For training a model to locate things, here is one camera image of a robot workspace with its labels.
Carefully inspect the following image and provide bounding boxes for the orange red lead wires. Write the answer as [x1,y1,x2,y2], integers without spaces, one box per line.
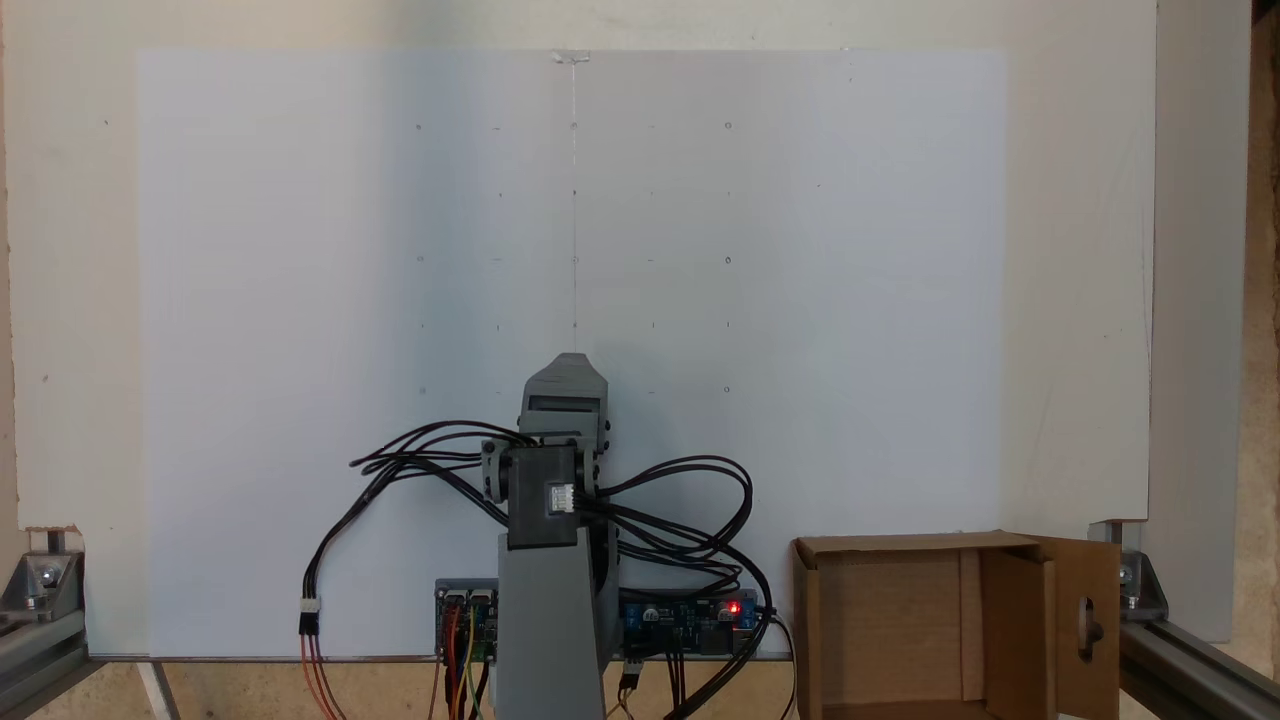
[300,632,348,720]

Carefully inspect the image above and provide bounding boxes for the green circuit board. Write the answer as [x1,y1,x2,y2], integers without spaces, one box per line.
[434,578,501,663]

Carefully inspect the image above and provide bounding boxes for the brown cardboard box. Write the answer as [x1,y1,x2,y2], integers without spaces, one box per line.
[792,530,1122,720]

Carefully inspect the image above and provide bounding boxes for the pale metal strip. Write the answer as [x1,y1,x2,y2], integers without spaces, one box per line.
[135,660,183,720]

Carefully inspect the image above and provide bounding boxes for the aluminium profile post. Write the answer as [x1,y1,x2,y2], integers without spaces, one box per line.
[0,608,106,720]
[1118,618,1280,720]

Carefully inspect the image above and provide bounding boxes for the black cable with white connector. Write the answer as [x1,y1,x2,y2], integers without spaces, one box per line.
[298,455,516,637]

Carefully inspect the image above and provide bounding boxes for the black cable bundle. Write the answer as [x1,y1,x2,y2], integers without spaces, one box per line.
[580,455,776,720]

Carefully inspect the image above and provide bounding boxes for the yellow jumper wire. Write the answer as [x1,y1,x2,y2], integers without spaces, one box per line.
[462,603,481,720]

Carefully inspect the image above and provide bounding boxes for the black gripper motor cable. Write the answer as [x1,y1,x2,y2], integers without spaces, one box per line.
[348,420,541,486]

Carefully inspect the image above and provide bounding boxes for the large white paper sheet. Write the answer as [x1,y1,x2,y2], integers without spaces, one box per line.
[137,47,1007,661]

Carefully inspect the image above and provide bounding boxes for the red jumper wire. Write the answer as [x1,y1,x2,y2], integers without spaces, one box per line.
[444,600,463,706]

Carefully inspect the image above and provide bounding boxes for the metal corner bracket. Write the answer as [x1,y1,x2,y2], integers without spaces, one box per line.
[0,528,88,629]
[1088,520,1169,623]

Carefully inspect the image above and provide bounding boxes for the blue circuit board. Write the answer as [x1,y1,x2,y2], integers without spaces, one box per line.
[618,590,761,658]

